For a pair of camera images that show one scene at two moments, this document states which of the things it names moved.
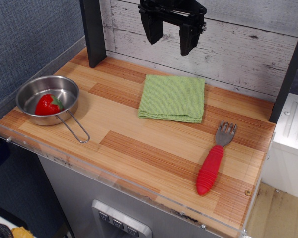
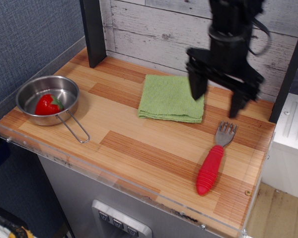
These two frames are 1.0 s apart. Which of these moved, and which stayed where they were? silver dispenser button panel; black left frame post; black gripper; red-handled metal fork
Moved: black gripper
Stayed: red-handled metal fork; black left frame post; silver dispenser button panel
